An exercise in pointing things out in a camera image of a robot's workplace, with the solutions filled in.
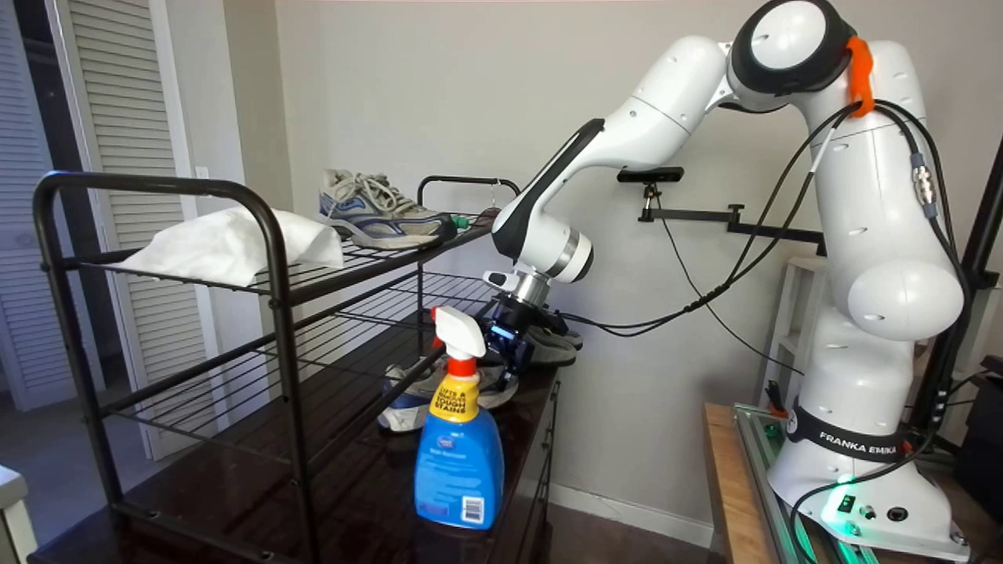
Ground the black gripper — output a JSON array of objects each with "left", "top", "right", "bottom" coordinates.
[{"left": 482, "top": 293, "right": 561, "bottom": 386}]

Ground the blue spray bottle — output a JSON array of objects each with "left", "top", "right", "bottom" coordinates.
[{"left": 411, "top": 303, "right": 507, "bottom": 531}]

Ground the grey felt slipper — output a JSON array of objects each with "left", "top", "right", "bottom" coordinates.
[{"left": 374, "top": 371, "right": 522, "bottom": 435}]

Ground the light wooden robot table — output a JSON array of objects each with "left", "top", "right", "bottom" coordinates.
[{"left": 703, "top": 400, "right": 781, "bottom": 564}]

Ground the black metal shoe rack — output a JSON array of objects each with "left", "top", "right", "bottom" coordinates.
[{"left": 29, "top": 169, "right": 525, "bottom": 564}]

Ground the white crumpled cloth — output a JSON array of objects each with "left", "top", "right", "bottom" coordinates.
[{"left": 120, "top": 199, "right": 349, "bottom": 289}]

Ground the white louvered closet door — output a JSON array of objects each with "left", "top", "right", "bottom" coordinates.
[{"left": 43, "top": 0, "right": 249, "bottom": 462}]

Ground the black monitor box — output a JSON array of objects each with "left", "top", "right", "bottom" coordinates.
[{"left": 953, "top": 354, "right": 1003, "bottom": 525}]

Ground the black upright pole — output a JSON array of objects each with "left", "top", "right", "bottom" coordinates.
[{"left": 917, "top": 136, "right": 1003, "bottom": 440}]

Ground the white furniture corner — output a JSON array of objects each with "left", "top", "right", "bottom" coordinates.
[{"left": 0, "top": 462, "right": 41, "bottom": 564}]

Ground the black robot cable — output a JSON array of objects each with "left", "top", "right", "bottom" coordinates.
[{"left": 557, "top": 97, "right": 964, "bottom": 340}]

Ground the black camera on boom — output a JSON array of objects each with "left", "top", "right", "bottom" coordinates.
[{"left": 615, "top": 163, "right": 687, "bottom": 187}]

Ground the white leaning frame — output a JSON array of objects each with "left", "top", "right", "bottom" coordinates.
[{"left": 756, "top": 252, "right": 828, "bottom": 419}]

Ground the orange cable tape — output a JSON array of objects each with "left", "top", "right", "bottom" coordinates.
[{"left": 844, "top": 33, "right": 880, "bottom": 120}]

